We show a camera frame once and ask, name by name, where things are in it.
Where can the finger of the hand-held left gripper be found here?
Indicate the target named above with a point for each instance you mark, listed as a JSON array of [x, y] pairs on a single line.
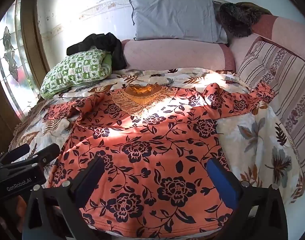
[[46, 153], [18, 152]]

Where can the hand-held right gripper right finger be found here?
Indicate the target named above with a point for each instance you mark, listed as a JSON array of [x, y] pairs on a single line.
[[223, 183]]

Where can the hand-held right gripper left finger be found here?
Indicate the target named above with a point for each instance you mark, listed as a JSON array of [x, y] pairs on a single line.
[[89, 183]]

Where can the orange floral shirt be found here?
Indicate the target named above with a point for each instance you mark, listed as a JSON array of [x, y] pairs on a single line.
[[152, 155]]

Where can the cream floral leaf blanket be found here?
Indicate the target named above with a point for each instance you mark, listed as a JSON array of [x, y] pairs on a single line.
[[255, 140]]

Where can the green checked pillow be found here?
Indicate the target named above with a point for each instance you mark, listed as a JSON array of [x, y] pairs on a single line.
[[75, 70]]

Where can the stained glass window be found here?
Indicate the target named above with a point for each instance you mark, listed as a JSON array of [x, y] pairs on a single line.
[[10, 55]]

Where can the striped floral cushion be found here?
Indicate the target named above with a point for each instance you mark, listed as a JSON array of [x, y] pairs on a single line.
[[280, 75]]

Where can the black cloth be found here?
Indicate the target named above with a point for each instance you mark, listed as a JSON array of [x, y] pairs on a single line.
[[102, 41]]

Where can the pink bolster cushion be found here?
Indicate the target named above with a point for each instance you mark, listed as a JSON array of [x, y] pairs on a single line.
[[172, 55]]

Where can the pink sofa armrest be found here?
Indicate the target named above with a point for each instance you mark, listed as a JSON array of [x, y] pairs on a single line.
[[285, 32]]

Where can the grey pillow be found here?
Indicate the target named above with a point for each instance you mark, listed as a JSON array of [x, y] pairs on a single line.
[[175, 17]]

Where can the brown wooden window frame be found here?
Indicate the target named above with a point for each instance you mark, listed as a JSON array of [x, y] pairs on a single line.
[[30, 30]]

